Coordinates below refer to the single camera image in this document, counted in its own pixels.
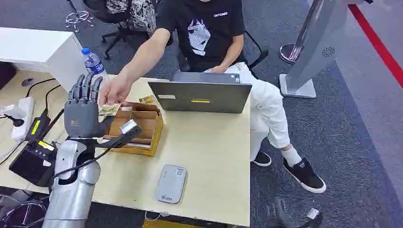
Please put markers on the person's left hand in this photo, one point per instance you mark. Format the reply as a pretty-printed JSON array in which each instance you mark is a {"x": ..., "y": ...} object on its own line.
[{"x": 218, "y": 68}]

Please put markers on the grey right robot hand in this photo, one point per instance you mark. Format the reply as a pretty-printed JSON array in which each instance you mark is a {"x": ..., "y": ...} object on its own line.
[{"x": 280, "y": 217}]

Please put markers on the person's right hand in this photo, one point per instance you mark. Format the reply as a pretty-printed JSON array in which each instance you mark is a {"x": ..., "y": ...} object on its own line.
[{"x": 115, "y": 89}]

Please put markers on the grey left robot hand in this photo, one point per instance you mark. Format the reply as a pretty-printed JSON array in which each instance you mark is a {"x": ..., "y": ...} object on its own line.
[{"x": 82, "y": 114}]

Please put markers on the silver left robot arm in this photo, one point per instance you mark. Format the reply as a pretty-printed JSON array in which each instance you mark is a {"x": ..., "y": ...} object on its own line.
[{"x": 71, "y": 192}]

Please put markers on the white card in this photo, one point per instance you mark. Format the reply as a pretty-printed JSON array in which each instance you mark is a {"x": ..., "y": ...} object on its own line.
[{"x": 126, "y": 108}]

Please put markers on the grey laptop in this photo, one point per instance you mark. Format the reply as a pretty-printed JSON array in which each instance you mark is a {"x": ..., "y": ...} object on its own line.
[{"x": 201, "y": 94}]

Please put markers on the clear water bottle blue cap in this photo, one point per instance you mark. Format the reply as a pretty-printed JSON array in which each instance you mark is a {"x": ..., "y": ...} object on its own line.
[{"x": 93, "y": 64}]

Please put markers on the yellowish card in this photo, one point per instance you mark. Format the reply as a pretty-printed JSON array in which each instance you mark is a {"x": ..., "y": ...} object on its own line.
[{"x": 147, "y": 99}]

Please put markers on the person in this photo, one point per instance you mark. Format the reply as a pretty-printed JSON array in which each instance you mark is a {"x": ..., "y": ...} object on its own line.
[{"x": 217, "y": 34}]

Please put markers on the black chair of person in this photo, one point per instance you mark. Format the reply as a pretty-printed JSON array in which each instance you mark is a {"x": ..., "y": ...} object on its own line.
[{"x": 256, "y": 52}]

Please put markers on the small black box yellow label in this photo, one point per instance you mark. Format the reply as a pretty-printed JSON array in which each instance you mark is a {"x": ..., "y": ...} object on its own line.
[{"x": 37, "y": 127}]

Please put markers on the wooden card box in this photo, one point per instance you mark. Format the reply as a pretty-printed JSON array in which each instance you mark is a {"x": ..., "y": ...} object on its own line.
[{"x": 146, "y": 126}]

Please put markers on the white power strip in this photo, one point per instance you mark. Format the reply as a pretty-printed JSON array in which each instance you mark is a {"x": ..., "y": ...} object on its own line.
[{"x": 22, "y": 116}]

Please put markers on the black power plug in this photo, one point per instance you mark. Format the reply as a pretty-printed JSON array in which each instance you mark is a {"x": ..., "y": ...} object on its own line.
[{"x": 15, "y": 121}]

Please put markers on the large black box yellow label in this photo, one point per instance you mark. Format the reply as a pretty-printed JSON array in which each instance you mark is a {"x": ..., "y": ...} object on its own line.
[{"x": 33, "y": 163}]

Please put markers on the black office chair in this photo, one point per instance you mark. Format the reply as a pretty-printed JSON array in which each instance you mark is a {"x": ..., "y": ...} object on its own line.
[{"x": 122, "y": 19}]

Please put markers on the white cabinet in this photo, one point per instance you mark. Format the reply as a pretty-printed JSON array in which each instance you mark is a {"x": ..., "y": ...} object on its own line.
[{"x": 41, "y": 50}]

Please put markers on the grey kiosk stand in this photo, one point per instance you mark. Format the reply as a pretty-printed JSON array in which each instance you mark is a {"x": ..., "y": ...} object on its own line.
[{"x": 314, "y": 50}]

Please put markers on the grey card reader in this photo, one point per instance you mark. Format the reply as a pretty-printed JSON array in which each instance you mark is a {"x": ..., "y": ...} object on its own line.
[{"x": 171, "y": 184}]

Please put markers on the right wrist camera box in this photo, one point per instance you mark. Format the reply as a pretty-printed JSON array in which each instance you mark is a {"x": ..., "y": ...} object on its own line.
[{"x": 313, "y": 214}]

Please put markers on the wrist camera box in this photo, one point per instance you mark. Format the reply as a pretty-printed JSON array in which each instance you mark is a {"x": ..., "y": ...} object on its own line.
[
  {"x": 313, "y": 214},
  {"x": 128, "y": 126}
]

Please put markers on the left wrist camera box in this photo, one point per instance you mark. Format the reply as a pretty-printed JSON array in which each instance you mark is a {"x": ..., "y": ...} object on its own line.
[{"x": 128, "y": 126}]

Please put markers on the chrome stanchion post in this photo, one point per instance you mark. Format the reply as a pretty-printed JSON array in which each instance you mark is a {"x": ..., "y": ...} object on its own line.
[{"x": 299, "y": 37}]

